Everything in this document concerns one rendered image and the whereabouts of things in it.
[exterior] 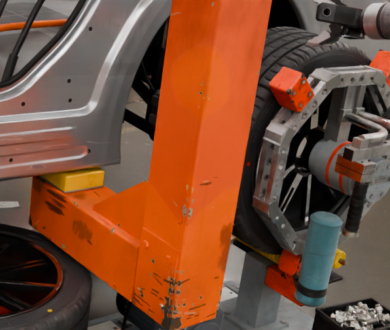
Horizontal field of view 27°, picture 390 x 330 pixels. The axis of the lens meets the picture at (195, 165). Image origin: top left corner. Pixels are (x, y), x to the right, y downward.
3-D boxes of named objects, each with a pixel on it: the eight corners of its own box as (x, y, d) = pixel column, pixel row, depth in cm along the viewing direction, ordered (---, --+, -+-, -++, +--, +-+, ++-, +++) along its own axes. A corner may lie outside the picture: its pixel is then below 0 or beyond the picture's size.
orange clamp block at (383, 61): (372, 85, 246) (388, 60, 247) (393, 92, 240) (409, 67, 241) (363, 73, 241) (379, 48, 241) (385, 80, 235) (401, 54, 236)
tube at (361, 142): (344, 121, 231) (352, 84, 227) (400, 143, 217) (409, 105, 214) (303, 126, 219) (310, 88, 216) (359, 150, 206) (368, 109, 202)
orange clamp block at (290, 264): (284, 239, 244) (275, 268, 246) (304, 251, 238) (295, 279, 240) (299, 239, 249) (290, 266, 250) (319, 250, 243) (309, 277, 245)
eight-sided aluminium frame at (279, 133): (360, 225, 266) (398, 62, 248) (377, 234, 262) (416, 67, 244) (241, 257, 231) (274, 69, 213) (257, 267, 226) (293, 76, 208)
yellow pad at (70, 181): (78, 170, 248) (80, 155, 246) (104, 186, 239) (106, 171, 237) (38, 176, 239) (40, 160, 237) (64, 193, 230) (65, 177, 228)
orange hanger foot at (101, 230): (74, 215, 256) (84, 109, 244) (180, 290, 220) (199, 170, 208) (27, 224, 245) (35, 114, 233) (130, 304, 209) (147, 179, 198)
